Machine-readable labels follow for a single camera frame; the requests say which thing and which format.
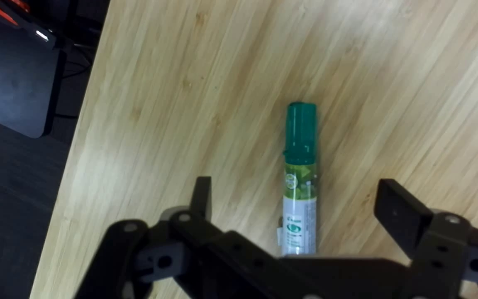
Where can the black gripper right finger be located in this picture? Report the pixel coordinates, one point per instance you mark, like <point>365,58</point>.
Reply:
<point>402,213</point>

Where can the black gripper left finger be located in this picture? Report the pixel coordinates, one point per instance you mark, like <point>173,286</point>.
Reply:
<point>201,196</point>

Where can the green marker pen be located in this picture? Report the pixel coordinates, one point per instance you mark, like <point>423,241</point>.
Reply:
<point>299,183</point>

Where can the dark grey box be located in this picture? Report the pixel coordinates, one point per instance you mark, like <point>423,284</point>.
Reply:
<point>12,72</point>

